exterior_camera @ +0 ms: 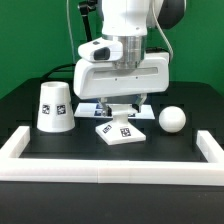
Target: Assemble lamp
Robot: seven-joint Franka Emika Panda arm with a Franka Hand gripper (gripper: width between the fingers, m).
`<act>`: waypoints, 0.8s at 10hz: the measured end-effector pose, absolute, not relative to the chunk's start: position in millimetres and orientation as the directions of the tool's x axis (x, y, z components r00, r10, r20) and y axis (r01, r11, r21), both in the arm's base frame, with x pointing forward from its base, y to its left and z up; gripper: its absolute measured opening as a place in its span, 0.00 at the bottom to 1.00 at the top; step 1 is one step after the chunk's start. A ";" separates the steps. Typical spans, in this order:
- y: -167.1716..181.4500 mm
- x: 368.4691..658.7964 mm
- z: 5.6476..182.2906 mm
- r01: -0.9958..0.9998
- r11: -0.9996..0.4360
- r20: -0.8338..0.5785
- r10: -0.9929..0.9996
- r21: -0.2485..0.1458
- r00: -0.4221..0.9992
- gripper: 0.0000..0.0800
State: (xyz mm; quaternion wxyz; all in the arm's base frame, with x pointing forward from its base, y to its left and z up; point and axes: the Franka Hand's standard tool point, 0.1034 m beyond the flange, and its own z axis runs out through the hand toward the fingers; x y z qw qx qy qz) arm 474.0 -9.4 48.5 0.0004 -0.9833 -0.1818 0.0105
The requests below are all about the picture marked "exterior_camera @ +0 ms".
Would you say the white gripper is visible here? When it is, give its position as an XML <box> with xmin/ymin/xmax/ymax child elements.
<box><xmin>73</xmin><ymin>53</ymin><xmax>169</xmax><ymax>116</ymax></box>

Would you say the white lamp base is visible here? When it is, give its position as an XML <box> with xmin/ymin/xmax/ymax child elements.
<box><xmin>95</xmin><ymin>104</ymin><xmax>146</xmax><ymax>145</ymax></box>

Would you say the white lamp bulb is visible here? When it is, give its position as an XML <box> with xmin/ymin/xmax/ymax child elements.
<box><xmin>159</xmin><ymin>106</ymin><xmax>186</xmax><ymax>133</ymax></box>

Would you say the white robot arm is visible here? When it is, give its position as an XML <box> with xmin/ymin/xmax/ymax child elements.
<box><xmin>74</xmin><ymin>0</ymin><xmax>186</xmax><ymax>116</ymax></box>

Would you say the white lamp shade cone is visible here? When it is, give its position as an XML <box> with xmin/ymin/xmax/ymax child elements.
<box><xmin>37</xmin><ymin>81</ymin><xmax>75</xmax><ymax>133</ymax></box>

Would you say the white marker sheet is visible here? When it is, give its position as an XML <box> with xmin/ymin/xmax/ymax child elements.
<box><xmin>74</xmin><ymin>103</ymin><xmax>155</xmax><ymax>120</ymax></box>

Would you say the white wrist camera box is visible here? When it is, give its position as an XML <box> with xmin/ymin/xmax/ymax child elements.
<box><xmin>78</xmin><ymin>38</ymin><xmax>123</xmax><ymax>62</ymax></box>

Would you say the black cable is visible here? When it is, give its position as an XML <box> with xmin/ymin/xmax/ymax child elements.
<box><xmin>40</xmin><ymin>63</ymin><xmax>77</xmax><ymax>81</ymax></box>

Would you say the white U-shaped frame fence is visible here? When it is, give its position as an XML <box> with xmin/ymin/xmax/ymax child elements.
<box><xmin>0</xmin><ymin>126</ymin><xmax>224</xmax><ymax>186</ymax></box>

